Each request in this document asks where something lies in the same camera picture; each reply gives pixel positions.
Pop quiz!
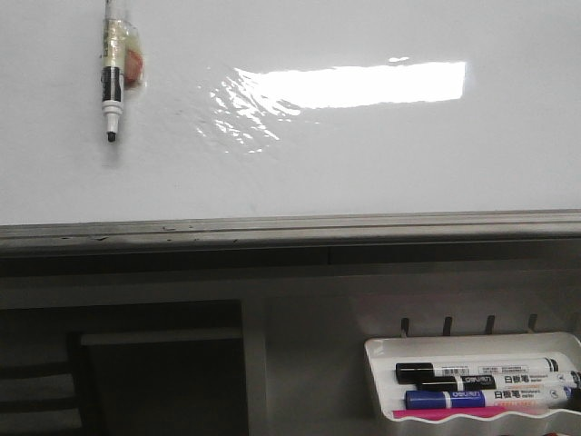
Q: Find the blue capped marker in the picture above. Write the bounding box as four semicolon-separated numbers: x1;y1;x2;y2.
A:
404;387;580;410

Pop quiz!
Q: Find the white plastic marker tray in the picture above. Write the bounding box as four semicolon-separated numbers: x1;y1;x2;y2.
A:
365;332;580;435

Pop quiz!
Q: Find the pink marker in tray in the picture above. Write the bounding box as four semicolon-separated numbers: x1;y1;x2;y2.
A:
392;406;507;421

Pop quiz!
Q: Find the white whiteboard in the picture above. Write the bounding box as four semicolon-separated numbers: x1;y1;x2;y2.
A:
1;1;580;224

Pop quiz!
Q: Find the black capped marker top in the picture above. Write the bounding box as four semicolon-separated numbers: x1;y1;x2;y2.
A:
395;357;561;384

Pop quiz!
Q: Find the grey whiteboard ledge rail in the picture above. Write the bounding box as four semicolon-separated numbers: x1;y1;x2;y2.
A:
1;209;580;258

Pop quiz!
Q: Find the black capped marker middle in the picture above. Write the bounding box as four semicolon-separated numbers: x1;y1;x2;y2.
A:
416;371;580;391

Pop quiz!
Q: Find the taped black whiteboard marker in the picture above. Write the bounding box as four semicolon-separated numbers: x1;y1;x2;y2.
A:
101;1;144;143

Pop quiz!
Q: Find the black capped marker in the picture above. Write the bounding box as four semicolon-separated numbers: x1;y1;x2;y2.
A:
395;357;561;384
416;371;580;391

